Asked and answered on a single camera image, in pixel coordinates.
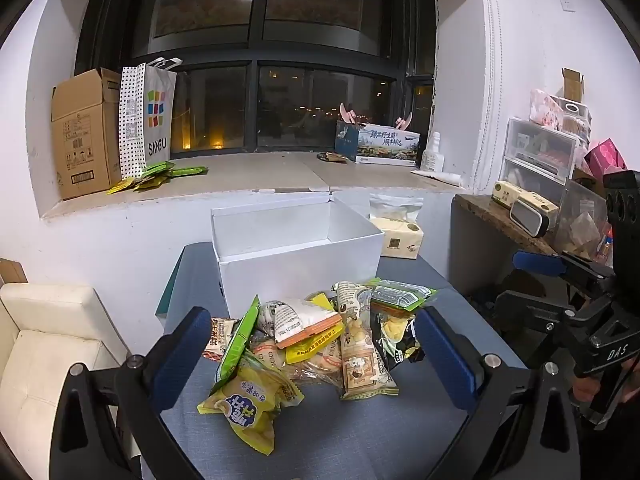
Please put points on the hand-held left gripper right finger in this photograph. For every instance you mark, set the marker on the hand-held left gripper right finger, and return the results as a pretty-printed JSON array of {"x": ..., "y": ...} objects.
[{"x": 445, "y": 355}]

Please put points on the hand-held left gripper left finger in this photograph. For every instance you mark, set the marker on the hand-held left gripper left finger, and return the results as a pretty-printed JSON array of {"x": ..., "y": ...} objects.
[{"x": 182, "y": 355}]

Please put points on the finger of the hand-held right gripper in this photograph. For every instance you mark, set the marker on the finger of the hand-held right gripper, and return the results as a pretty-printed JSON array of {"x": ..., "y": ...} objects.
[
  {"x": 530, "y": 312},
  {"x": 537, "y": 262}
]

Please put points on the white brown snack packet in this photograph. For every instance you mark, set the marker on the white brown snack packet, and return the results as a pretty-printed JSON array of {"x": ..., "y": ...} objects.
[{"x": 220, "y": 337}]

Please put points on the black potato chip bag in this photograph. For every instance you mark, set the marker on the black potato chip bag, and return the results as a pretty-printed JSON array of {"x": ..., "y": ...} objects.
[{"x": 397, "y": 337}]

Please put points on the green grey snack packet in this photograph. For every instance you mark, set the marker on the green grey snack packet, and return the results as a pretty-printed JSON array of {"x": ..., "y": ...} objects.
[{"x": 400, "y": 294}]

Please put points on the yellow snack bag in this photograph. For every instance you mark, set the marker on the yellow snack bag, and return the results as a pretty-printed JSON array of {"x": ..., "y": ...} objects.
[{"x": 250, "y": 405}]

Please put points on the beige cartoon snack packet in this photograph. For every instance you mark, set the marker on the beige cartoon snack packet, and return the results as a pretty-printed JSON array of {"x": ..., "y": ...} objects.
[{"x": 360, "y": 355}]

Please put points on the white orange-edged snack packet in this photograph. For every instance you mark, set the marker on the white orange-edged snack packet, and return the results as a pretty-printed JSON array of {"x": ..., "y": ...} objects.
[{"x": 300, "y": 320}]

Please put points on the clear cookie packet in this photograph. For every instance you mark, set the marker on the clear cookie packet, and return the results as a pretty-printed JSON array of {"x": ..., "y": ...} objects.
[{"x": 310, "y": 367}]

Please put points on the small yellow snack packet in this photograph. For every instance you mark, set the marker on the small yellow snack packet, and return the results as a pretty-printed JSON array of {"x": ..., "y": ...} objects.
[{"x": 312, "y": 347}]

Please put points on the white cardboard box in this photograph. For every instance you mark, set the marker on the white cardboard box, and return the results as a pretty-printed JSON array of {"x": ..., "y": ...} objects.
[{"x": 300, "y": 260}]

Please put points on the person's right hand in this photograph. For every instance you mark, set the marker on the person's right hand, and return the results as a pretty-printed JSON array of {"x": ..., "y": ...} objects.
[{"x": 585, "y": 390}]

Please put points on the cream speaker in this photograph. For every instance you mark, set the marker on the cream speaker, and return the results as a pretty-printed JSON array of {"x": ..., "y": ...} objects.
[{"x": 525, "y": 207}]

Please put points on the clear plastic container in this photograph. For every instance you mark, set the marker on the clear plastic container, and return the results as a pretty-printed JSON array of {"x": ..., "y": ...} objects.
[{"x": 582, "y": 225}]

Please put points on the wooden side table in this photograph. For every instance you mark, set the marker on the wooden side table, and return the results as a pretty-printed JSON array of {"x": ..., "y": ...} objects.
[{"x": 495, "y": 217}]

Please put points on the clear plastic drawer organizer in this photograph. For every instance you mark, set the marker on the clear plastic drawer organizer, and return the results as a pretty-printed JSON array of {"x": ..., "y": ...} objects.
[{"x": 537, "y": 157}]

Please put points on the blue grey table cloth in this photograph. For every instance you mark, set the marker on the blue grey table cloth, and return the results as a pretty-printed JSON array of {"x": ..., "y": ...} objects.
[{"x": 360, "y": 430}]

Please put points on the yellow tissue pack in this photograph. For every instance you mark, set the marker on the yellow tissue pack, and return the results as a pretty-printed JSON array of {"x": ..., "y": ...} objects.
[{"x": 400, "y": 240}]

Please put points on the pink box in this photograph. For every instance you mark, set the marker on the pink box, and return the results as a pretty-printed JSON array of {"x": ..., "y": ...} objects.
[{"x": 606, "y": 157}]

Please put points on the white tube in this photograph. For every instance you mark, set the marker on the white tube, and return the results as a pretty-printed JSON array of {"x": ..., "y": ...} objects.
[{"x": 437, "y": 176}]

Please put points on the white leather sofa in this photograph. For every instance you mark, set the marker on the white leather sofa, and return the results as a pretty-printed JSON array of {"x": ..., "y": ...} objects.
[{"x": 45, "y": 340}]

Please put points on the white plastic bottle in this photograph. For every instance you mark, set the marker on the white plastic bottle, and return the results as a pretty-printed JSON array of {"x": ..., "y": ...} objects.
[{"x": 432, "y": 155}]

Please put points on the clear zip bag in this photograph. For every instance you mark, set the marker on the clear zip bag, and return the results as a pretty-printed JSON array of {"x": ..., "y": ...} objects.
[{"x": 395, "y": 206}]

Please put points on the pink patterned pouch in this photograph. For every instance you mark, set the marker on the pink patterned pouch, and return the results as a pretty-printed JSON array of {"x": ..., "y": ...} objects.
[{"x": 545, "y": 107}]

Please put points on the small open cardboard box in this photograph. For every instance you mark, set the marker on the small open cardboard box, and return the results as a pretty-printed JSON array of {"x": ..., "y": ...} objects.
[{"x": 572, "y": 85}]

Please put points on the pile of green yellow packets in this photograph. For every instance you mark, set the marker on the pile of green yellow packets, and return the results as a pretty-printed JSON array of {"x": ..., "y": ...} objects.
[{"x": 150, "y": 176}]

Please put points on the small cardboard piece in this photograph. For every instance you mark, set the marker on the small cardboard piece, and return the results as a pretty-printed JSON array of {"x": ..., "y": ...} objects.
[{"x": 12, "y": 272}]

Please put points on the printed landscape tissue box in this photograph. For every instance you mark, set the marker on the printed landscape tissue box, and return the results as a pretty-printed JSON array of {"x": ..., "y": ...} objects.
[{"x": 380, "y": 142}]

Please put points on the brown packets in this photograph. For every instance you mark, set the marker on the brown packets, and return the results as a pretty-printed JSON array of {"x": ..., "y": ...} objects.
[{"x": 332, "y": 157}]

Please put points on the white shopping bag coloured squares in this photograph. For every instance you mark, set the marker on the white shopping bag coloured squares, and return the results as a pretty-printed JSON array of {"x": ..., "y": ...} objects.
[{"x": 150, "y": 120}]

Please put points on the brown cardboard box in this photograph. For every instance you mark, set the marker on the brown cardboard box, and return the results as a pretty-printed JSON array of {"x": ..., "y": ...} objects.
[{"x": 85, "y": 135}]

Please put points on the wall switch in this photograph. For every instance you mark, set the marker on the wall switch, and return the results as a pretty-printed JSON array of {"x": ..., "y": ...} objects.
[{"x": 567, "y": 5}]

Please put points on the dark window frame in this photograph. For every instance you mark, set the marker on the dark window frame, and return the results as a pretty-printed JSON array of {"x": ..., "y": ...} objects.
[{"x": 255, "y": 55}]

